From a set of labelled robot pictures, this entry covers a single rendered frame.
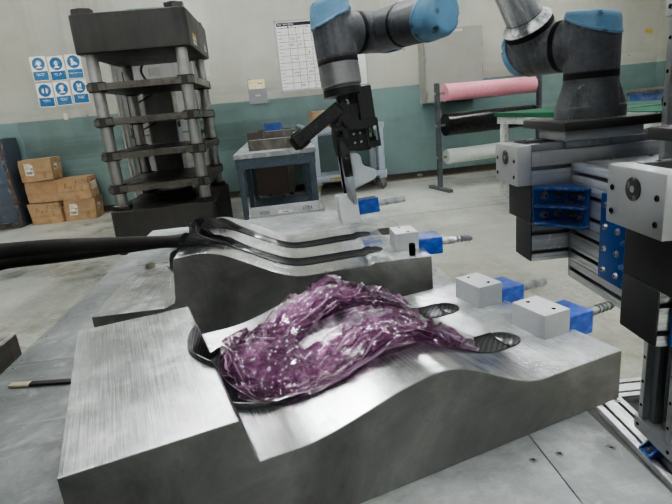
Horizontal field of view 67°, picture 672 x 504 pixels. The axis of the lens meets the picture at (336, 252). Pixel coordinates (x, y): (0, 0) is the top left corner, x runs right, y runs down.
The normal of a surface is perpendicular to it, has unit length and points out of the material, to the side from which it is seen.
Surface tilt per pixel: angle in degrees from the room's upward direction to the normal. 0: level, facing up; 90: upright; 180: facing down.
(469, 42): 90
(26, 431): 0
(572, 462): 0
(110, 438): 0
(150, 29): 90
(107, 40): 90
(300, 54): 90
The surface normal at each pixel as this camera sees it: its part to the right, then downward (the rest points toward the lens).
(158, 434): -0.09, -0.96
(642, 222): -0.99, 0.11
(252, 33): 0.11, 0.26
